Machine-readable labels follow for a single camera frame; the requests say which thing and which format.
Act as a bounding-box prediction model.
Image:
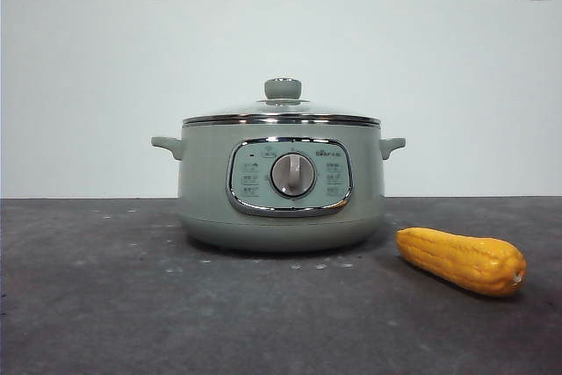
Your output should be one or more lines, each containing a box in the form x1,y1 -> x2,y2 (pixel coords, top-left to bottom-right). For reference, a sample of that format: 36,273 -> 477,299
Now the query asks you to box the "glass lid with green knob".
182,77 -> 381,126

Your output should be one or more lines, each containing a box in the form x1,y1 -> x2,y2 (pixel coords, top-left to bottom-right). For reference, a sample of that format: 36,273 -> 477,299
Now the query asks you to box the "sage green electric cooking pot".
151,119 -> 407,254

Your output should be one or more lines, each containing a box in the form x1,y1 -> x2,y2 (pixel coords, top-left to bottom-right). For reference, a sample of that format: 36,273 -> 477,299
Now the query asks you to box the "yellow corn cob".
395,227 -> 528,299

